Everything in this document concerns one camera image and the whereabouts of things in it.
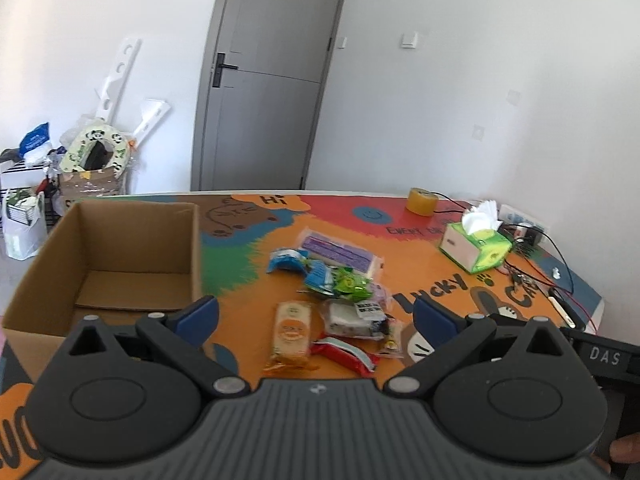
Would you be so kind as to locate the bright green snack packet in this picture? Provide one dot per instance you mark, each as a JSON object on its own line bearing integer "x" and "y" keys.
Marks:
{"x": 350, "y": 282}

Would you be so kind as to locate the white power strip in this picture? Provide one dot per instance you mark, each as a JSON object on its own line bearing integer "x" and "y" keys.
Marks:
{"x": 510, "y": 210}

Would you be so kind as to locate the panda print toilet seat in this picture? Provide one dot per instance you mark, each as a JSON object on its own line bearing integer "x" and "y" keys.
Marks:
{"x": 75, "y": 152}

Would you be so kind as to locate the white and black snack packet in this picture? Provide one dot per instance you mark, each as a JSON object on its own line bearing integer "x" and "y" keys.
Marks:
{"x": 345, "y": 317}

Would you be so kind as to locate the grey door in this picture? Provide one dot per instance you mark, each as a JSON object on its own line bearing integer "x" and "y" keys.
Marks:
{"x": 270, "y": 85}

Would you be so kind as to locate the white perforated board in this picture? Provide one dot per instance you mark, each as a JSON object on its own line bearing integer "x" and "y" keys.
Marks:
{"x": 117, "y": 80}

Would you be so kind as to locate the white wall outlet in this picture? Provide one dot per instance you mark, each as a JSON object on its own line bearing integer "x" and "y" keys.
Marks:
{"x": 478, "y": 132}

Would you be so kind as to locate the orange cracker packet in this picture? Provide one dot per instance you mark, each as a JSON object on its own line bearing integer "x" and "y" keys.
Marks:
{"x": 292, "y": 332}

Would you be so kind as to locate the small brown cardboard box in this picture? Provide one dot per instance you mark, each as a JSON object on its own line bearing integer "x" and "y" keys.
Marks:
{"x": 92, "y": 187}

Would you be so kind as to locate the blue and white snack packet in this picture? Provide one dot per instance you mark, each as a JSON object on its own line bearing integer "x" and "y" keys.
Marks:
{"x": 285, "y": 260}

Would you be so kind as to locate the colourful printed table mat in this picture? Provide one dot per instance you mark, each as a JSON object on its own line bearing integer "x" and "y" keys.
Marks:
{"x": 250, "y": 320}

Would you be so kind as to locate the white shopping bag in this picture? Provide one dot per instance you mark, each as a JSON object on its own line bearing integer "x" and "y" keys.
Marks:
{"x": 20, "y": 237}

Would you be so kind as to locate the green tissue box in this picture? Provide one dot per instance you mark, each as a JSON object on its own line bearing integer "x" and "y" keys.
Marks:
{"x": 475, "y": 250}

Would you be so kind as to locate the yellow tape roll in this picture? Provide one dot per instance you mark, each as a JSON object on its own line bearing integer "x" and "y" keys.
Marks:
{"x": 420, "y": 202}

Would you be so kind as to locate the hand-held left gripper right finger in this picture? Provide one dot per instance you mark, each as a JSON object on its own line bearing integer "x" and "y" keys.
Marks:
{"x": 432, "y": 317}

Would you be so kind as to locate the person's right hand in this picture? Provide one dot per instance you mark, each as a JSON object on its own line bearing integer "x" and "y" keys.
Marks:
{"x": 626, "y": 450}

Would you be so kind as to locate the purple and white snack packet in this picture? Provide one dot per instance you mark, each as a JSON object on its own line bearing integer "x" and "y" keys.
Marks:
{"x": 340, "y": 252}

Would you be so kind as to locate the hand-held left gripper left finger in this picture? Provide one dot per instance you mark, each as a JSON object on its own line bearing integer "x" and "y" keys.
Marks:
{"x": 197, "y": 317}

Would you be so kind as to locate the white shelf board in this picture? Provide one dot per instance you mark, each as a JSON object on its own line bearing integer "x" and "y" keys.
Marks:
{"x": 150, "y": 117}

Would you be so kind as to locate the blue plastic bag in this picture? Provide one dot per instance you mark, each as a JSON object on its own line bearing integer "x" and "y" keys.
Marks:
{"x": 36, "y": 142}

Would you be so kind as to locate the white plastic stick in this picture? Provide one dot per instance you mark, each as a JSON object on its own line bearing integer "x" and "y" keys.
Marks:
{"x": 562, "y": 312}

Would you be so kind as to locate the red snack packet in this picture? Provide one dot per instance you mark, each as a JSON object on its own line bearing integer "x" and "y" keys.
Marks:
{"x": 345, "y": 352}

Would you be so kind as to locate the black power adapter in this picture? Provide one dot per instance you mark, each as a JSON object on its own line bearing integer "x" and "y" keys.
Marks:
{"x": 527, "y": 234}

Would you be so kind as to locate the bunch of keys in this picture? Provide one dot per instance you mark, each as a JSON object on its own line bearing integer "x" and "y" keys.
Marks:
{"x": 520, "y": 277}

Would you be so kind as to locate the small yellow snack packet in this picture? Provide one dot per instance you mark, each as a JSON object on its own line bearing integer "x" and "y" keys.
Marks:
{"x": 392, "y": 342}

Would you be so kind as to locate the white light switch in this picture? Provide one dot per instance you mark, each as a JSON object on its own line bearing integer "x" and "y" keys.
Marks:
{"x": 409, "y": 39}

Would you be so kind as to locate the pale purple snack packet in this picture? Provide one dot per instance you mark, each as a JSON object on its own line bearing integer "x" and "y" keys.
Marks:
{"x": 379, "y": 294}

